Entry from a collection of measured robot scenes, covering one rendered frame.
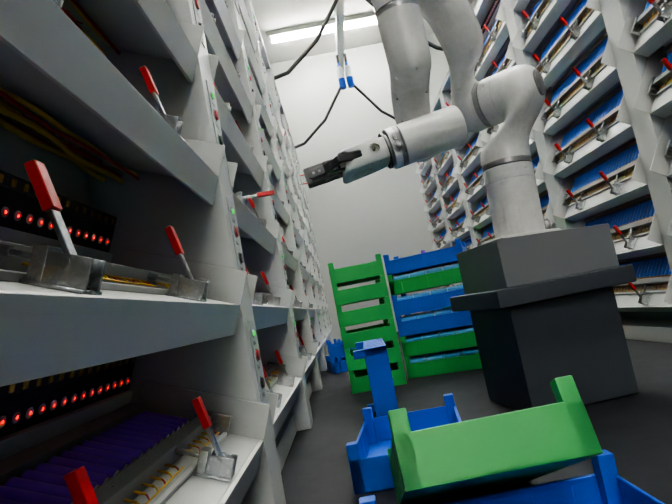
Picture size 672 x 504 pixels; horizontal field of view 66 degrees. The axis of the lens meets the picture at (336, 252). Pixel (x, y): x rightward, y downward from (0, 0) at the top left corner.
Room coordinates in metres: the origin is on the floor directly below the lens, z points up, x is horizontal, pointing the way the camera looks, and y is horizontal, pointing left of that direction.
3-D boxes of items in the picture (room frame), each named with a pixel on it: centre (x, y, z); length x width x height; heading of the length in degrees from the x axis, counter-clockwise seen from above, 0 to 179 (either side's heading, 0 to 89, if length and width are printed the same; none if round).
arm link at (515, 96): (1.27, -0.49, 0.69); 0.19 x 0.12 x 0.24; 47
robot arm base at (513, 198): (1.29, -0.46, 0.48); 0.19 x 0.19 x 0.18
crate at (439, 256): (2.07, -0.35, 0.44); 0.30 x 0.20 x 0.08; 72
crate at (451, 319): (2.07, -0.35, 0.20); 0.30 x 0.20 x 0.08; 72
